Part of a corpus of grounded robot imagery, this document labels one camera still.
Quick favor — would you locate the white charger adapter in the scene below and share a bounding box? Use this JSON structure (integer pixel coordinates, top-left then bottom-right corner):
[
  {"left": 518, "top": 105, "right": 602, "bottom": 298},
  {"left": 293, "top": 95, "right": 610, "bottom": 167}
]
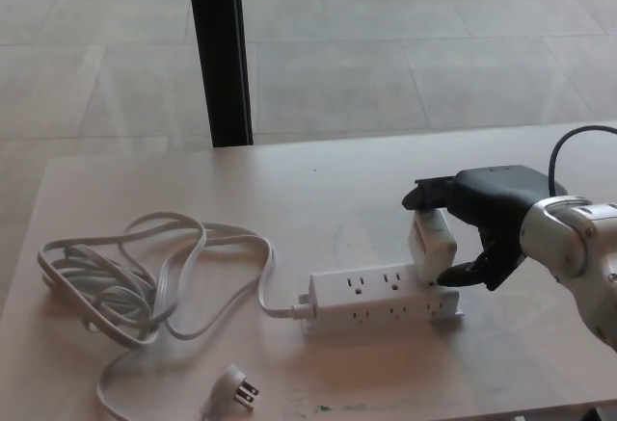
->
[{"left": 407, "top": 206, "right": 458, "bottom": 284}]

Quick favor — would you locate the white flat power cord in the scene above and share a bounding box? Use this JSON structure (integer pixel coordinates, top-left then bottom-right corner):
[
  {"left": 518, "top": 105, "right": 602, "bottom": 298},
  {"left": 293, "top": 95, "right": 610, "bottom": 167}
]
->
[{"left": 37, "top": 211, "right": 314, "bottom": 421}]

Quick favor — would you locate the white three-prong plug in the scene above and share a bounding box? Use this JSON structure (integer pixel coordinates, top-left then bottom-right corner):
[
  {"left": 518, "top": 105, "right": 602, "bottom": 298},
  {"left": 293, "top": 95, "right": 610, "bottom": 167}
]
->
[{"left": 199, "top": 363, "right": 260, "bottom": 421}]

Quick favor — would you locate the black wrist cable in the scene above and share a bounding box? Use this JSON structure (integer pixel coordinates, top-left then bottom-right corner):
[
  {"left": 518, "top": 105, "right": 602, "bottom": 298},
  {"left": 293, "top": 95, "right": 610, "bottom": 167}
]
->
[{"left": 548, "top": 124, "right": 617, "bottom": 197}]

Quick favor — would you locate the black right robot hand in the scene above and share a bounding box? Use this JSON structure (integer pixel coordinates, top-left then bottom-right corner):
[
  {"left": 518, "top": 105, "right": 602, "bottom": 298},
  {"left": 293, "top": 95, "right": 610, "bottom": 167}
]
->
[{"left": 402, "top": 165, "right": 570, "bottom": 293}]

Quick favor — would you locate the white power strip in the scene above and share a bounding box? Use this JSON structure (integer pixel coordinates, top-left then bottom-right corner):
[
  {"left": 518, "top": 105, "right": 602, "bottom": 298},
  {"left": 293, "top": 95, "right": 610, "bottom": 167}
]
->
[{"left": 297, "top": 262, "right": 467, "bottom": 339}]

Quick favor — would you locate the black window frame post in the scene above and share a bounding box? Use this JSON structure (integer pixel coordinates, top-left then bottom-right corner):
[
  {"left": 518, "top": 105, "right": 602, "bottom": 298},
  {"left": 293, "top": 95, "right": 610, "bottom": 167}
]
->
[{"left": 184, "top": 0, "right": 255, "bottom": 148}]

